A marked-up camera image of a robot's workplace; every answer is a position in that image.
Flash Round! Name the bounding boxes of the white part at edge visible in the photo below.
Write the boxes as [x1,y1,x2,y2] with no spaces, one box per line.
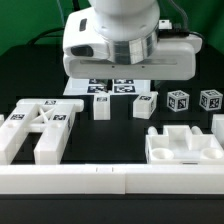
[0,114,5,127]
[211,114,224,149]

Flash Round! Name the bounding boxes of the marker cube left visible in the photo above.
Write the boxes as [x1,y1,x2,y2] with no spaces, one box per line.
[167,90,189,112]

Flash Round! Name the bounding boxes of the marker cube right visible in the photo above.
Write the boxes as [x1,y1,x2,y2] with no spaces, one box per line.
[199,89,223,111]

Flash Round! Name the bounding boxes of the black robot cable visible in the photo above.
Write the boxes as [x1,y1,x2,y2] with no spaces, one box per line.
[26,0,81,46]

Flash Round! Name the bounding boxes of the white chair back frame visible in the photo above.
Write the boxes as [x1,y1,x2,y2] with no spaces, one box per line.
[0,99,84,165]

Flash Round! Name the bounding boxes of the white marker base plate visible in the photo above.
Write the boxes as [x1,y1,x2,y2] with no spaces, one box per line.
[64,78,150,96]

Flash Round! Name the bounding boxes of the white chair seat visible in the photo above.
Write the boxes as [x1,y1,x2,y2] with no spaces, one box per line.
[145,125,224,165]

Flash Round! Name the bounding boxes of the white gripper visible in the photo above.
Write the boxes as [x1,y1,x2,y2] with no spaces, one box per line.
[63,7,202,80]

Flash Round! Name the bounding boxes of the white front fence bar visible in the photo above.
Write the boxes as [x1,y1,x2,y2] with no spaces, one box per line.
[0,164,224,194]

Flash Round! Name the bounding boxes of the marker cube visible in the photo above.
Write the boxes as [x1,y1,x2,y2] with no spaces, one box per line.
[167,90,189,112]
[199,89,223,111]

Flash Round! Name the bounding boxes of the white part at left edge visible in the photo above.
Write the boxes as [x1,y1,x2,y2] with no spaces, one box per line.
[0,114,5,127]

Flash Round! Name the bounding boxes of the white part at right edge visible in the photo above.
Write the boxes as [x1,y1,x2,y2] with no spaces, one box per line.
[211,114,224,149]

